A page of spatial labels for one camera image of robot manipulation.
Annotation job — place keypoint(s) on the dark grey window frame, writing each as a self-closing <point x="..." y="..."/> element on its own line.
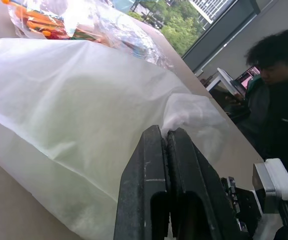
<point x="224" y="32"/>

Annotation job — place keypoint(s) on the clear plastic bag colourful items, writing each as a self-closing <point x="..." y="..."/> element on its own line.
<point x="89" y="22"/>

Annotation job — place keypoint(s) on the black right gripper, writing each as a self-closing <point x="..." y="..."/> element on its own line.
<point x="246" y="207"/>

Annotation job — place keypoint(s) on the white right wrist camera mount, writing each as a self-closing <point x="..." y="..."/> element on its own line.
<point x="280" y="178"/>

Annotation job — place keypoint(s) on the laptop with pink screen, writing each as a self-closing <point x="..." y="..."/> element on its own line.
<point x="247" y="76"/>

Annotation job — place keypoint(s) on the person in black jacket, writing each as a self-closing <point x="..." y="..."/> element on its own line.
<point x="284" y="112"/>

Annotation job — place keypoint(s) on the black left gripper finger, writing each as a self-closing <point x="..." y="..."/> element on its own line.
<point x="139" y="180"/>

